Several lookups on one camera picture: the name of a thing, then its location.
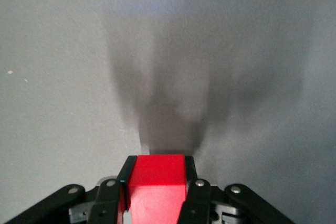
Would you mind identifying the small red cube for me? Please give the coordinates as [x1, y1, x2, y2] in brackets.
[119, 154, 188, 224]

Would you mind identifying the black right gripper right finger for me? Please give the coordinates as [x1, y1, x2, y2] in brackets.
[178, 155, 292, 224]

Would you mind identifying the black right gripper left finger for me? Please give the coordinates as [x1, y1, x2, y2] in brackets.
[5, 155, 138, 224]

